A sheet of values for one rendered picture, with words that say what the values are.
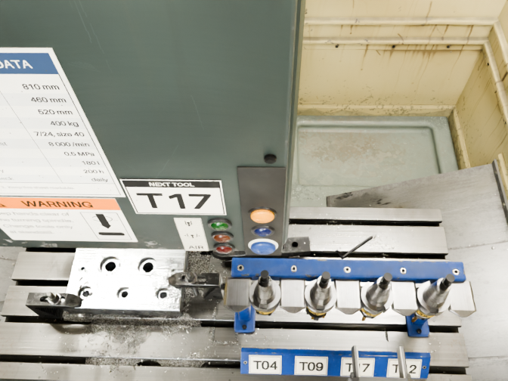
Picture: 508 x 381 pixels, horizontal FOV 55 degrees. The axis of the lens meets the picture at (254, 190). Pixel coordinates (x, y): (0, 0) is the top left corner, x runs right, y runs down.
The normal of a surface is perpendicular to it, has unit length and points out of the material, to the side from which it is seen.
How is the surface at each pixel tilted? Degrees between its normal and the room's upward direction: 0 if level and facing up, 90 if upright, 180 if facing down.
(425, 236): 0
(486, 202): 24
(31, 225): 90
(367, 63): 90
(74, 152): 90
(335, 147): 0
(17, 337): 0
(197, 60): 90
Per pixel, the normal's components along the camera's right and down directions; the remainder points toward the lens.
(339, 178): -0.03, -0.51
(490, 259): -0.43, -0.47
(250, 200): -0.03, 0.86
